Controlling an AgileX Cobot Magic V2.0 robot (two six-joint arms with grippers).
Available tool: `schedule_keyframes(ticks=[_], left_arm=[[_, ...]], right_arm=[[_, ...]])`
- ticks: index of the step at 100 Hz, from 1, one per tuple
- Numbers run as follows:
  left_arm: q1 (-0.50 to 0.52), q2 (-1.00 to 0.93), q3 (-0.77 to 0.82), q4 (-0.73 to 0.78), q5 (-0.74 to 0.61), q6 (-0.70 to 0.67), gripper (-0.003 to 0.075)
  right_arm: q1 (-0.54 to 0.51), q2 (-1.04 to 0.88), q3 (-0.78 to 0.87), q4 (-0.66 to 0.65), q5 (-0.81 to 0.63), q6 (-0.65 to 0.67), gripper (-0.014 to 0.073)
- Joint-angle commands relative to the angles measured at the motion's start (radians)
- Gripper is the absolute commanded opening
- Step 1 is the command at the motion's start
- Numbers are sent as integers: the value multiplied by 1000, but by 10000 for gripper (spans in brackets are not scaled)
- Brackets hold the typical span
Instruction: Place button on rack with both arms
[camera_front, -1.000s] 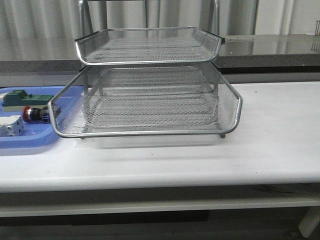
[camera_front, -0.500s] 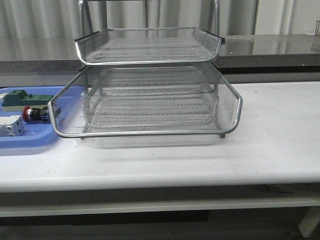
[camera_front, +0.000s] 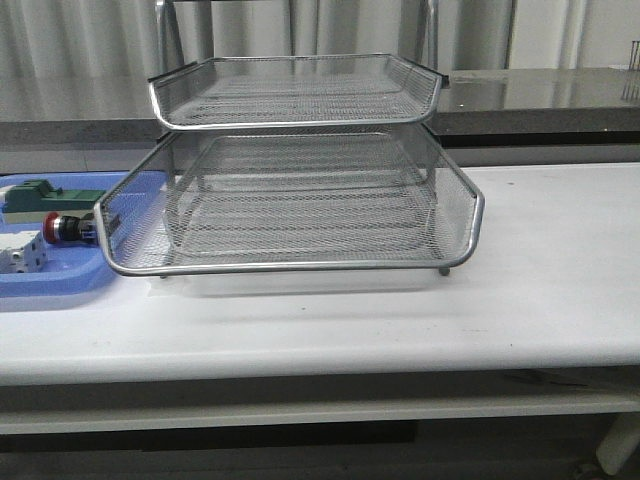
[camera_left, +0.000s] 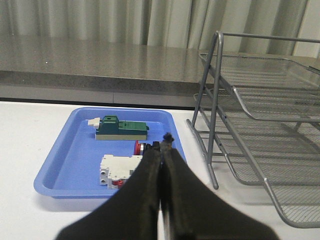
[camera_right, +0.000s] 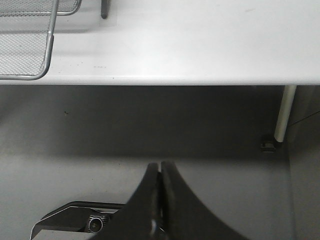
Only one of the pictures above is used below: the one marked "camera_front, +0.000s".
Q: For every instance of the red emergency stop button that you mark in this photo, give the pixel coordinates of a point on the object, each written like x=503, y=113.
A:
x=57, y=228

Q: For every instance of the blue plastic tray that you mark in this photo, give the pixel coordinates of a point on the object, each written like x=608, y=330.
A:
x=69, y=269

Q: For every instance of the white table leg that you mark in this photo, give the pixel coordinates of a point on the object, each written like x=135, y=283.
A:
x=619, y=443

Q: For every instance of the white circuit breaker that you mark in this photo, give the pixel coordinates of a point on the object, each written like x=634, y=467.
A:
x=23, y=252

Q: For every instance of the green electrical module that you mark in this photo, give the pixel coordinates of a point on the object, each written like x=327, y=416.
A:
x=32, y=200

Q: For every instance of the small metal pins stand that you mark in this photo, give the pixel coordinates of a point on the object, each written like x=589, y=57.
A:
x=634, y=60

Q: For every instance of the grey metal rack frame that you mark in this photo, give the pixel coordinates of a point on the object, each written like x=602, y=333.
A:
x=425, y=52

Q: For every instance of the grey stone counter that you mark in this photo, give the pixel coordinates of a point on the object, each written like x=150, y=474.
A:
x=484, y=118

